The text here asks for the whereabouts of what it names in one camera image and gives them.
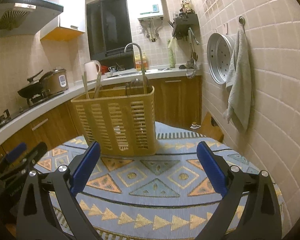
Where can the white electric kettle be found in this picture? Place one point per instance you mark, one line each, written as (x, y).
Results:
(93, 70)

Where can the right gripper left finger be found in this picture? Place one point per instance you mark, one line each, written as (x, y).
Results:
(36, 217)

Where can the yellow detergent bottle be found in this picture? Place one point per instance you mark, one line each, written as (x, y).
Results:
(141, 61)

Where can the range hood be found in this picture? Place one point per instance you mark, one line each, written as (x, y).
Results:
(26, 17)

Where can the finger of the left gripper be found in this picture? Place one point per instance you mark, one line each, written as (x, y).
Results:
(29, 160)
(15, 153)

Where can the black wall spice rack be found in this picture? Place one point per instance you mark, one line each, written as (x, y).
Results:
(183, 20)

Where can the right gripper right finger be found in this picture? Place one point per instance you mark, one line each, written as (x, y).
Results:
(261, 217)

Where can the grey hanging towel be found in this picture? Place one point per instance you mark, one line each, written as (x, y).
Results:
(239, 85)

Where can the clear plastic spoon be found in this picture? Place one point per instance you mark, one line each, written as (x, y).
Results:
(136, 87)

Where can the clear spoon grey handle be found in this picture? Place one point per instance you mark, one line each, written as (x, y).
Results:
(147, 88)

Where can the wooden stool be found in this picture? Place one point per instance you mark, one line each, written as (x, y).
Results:
(210, 128)

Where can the white water heater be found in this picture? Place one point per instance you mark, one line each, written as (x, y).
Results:
(144, 10)

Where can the dark window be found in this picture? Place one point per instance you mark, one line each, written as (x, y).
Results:
(108, 28)

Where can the yellow plastic utensil basket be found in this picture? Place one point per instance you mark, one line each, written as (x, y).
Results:
(123, 125)

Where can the black frying pan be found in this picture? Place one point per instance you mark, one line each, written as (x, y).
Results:
(33, 88)

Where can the metal steamer tray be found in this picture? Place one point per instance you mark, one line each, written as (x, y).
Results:
(219, 52)

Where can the gas stove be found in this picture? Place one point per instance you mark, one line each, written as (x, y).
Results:
(36, 101)

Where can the white wall cabinet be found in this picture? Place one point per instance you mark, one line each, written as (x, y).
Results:
(69, 24)

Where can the brown rice cooker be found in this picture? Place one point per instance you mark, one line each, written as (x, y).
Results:
(54, 81)

